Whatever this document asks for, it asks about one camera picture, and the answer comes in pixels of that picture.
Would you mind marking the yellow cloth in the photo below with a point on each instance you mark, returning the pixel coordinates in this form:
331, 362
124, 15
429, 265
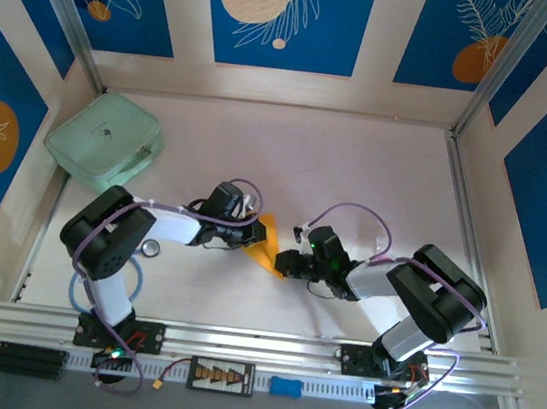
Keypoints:
266, 260

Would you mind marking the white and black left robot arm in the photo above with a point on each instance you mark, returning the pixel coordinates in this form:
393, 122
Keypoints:
175, 227

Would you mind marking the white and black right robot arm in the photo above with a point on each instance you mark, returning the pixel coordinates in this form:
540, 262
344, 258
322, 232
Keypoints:
374, 281

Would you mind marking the blue sponge block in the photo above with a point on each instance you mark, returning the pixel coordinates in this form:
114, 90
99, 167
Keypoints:
286, 387

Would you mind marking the black power distribution board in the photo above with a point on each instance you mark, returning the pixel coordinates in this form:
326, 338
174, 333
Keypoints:
220, 376

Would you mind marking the mint green zip case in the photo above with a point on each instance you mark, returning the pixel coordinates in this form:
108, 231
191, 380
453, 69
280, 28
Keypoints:
100, 141

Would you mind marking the black ribbed box stack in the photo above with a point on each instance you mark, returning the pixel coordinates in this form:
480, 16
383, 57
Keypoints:
28, 360

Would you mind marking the aluminium mounting rail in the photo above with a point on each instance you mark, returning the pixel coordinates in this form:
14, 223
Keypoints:
260, 346

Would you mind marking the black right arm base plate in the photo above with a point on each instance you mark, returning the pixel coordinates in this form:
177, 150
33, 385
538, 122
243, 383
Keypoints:
353, 361

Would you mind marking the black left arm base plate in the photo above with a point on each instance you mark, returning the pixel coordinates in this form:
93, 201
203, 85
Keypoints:
152, 337

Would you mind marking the aluminium side rail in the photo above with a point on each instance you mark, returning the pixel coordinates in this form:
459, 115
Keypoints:
41, 234
459, 188

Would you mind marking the aluminium frame post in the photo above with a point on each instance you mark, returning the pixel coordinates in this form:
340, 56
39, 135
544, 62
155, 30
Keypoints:
505, 58
64, 0

